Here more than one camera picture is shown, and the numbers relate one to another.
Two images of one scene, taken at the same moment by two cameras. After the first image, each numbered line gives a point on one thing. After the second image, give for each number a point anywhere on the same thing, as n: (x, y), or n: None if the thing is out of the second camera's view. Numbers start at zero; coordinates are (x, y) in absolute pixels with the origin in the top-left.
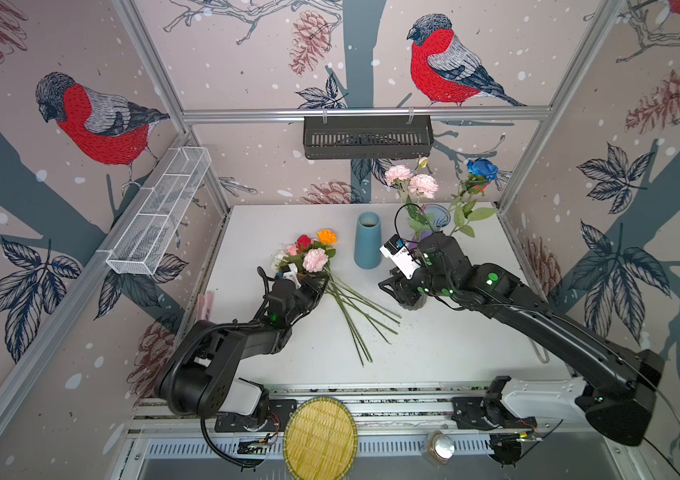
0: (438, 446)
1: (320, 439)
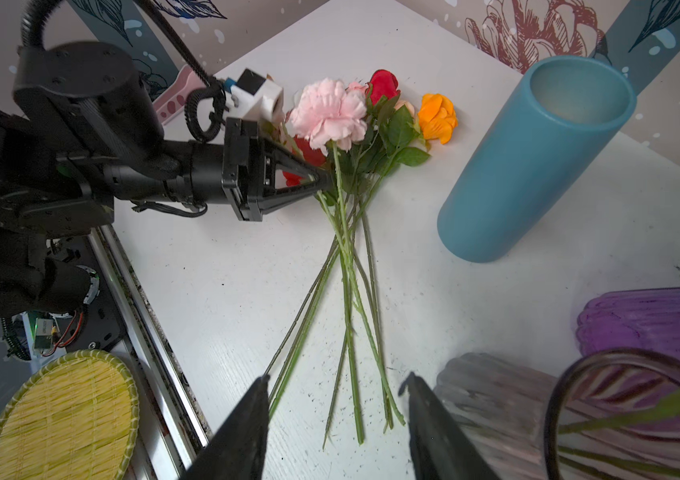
0: None
1: (78, 418)
